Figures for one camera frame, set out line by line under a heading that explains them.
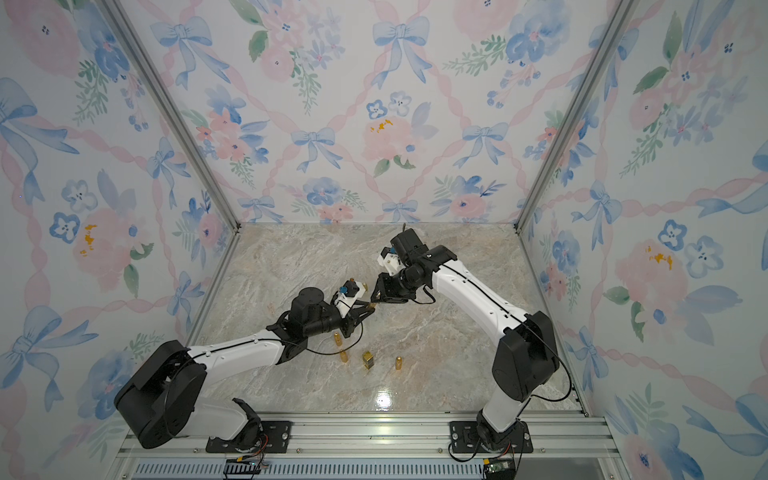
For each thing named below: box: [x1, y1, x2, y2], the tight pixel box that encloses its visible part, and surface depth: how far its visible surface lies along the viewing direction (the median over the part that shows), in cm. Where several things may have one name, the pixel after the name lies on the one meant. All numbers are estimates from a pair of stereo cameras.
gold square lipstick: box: [364, 351, 374, 370], surface depth 87 cm
